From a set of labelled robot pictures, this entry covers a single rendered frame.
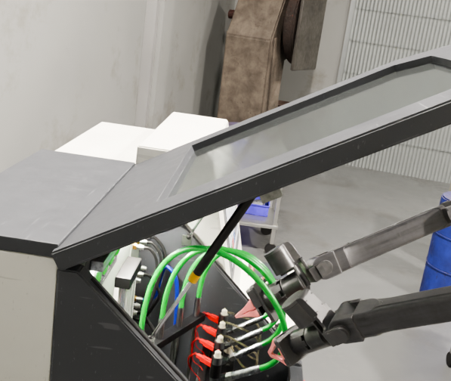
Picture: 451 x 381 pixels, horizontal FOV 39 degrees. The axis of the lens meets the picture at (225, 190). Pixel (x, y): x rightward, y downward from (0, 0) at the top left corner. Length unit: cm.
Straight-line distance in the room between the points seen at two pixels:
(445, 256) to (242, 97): 394
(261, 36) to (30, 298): 698
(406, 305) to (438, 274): 397
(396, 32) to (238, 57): 253
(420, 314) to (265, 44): 695
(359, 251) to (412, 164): 823
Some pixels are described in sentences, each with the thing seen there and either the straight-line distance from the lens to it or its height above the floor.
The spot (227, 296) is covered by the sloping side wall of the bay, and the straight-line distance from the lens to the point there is 193.
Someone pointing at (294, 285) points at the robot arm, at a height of 136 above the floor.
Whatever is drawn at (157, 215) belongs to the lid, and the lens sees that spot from 115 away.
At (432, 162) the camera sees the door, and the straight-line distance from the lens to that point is 979.
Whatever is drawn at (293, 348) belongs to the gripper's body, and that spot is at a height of 128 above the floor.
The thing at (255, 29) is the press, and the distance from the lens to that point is 814.
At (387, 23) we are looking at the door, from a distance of 959.
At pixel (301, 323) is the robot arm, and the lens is 135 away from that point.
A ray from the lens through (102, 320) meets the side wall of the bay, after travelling 127.
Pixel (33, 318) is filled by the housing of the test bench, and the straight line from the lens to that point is 131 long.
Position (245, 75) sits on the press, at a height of 123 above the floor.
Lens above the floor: 195
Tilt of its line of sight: 15 degrees down
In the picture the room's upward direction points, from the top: 8 degrees clockwise
